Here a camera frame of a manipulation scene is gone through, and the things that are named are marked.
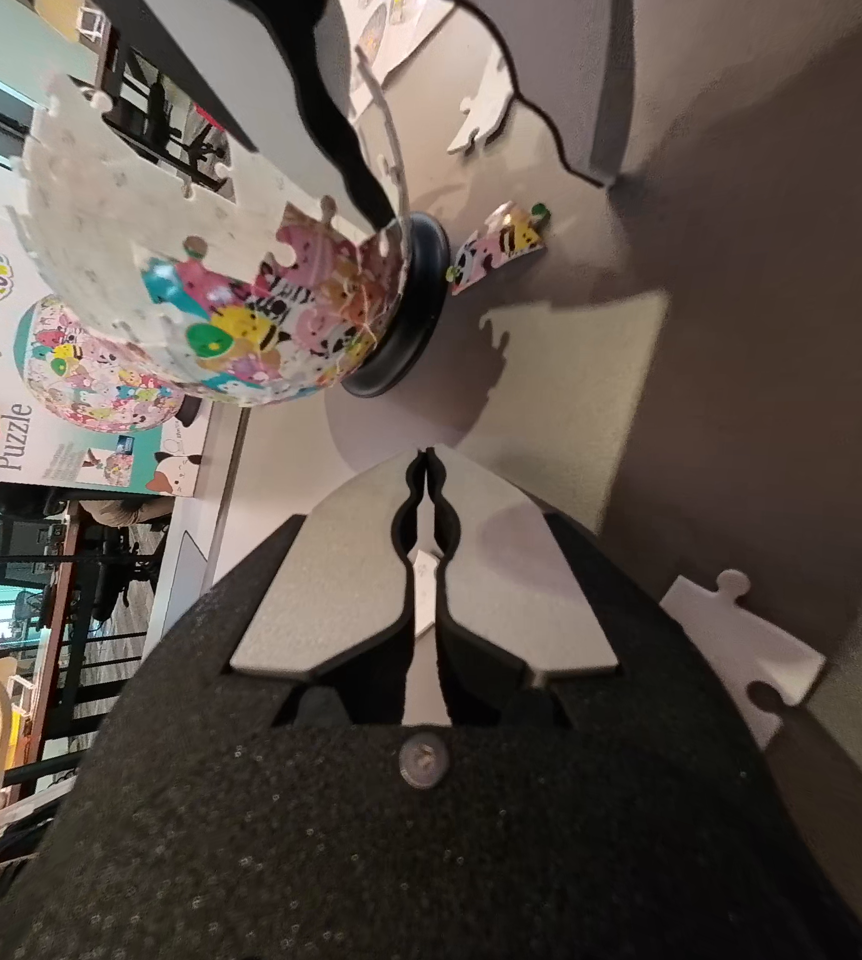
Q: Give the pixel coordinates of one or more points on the black furniture frame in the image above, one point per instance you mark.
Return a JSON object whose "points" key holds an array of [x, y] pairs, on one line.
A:
{"points": [[11, 615]]}

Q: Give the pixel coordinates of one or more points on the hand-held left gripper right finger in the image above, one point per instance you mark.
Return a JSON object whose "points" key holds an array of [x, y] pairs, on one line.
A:
{"points": [[528, 600]]}

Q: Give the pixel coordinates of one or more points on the black ball stand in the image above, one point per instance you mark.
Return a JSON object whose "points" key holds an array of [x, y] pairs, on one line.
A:
{"points": [[416, 300]]}

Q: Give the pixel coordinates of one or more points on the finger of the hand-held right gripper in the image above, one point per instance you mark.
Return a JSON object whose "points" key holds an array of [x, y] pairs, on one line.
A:
{"points": [[566, 60], [206, 45]]}

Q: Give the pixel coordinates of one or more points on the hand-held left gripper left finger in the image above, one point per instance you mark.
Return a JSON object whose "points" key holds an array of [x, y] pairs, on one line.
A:
{"points": [[326, 600]]}

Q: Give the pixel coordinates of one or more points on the puzzle instruction leaflet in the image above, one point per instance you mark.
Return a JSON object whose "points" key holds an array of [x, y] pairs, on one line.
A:
{"points": [[401, 23]]}

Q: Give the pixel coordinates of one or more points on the colourful puzzle piece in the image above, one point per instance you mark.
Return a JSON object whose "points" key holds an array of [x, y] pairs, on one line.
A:
{"points": [[498, 243]]}

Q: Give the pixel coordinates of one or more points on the white puzzle piece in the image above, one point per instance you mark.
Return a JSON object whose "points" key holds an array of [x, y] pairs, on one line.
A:
{"points": [[468, 120], [746, 660], [425, 578]]}

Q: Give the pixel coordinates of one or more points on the colourful puzzle ball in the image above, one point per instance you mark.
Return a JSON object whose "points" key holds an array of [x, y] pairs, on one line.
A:
{"points": [[131, 225]]}

